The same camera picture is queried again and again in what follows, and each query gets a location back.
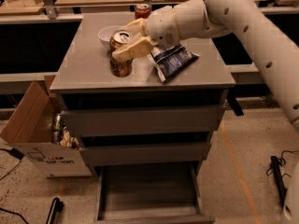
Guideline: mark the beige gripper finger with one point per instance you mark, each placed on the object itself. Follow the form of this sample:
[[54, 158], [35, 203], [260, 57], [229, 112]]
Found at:
[[135, 27], [138, 47]]

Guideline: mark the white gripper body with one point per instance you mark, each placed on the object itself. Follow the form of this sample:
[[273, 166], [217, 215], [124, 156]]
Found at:
[[161, 26]]

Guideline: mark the orange patterned drink can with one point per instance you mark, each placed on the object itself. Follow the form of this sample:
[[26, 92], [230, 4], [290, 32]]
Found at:
[[117, 68]]

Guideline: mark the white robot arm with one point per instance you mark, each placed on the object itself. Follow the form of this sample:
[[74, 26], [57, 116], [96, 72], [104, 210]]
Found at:
[[274, 54]]

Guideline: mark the red cola can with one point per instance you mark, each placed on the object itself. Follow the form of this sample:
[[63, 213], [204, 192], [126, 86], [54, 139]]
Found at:
[[142, 11]]

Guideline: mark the grey drawer cabinet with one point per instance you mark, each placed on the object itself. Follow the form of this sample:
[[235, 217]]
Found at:
[[85, 82]]

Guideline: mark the grey top drawer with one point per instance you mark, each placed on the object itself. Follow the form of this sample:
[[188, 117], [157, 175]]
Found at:
[[132, 121]]

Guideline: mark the grey middle drawer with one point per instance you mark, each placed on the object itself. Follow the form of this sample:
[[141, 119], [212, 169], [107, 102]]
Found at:
[[140, 154]]

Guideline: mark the silver can in box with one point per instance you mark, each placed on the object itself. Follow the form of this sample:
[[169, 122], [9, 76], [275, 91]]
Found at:
[[57, 124]]

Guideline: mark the grey open bottom drawer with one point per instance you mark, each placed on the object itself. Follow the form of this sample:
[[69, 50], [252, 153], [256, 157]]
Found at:
[[158, 193]]

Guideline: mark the blue chip bag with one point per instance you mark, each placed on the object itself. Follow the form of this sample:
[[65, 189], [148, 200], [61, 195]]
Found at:
[[169, 62]]

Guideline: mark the white ceramic bowl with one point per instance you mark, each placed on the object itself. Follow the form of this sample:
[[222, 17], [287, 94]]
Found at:
[[106, 33]]

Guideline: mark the cardboard box with cans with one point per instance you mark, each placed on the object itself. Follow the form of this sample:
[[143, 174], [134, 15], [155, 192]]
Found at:
[[29, 130]]

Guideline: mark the black power adapter left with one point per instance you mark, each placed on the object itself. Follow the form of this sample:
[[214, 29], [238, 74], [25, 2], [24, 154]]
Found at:
[[16, 154]]

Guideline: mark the black power strip right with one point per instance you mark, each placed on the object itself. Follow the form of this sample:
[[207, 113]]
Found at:
[[278, 179]]

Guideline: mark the black tool bottom left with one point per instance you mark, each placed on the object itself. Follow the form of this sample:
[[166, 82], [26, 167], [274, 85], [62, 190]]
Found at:
[[56, 207]]

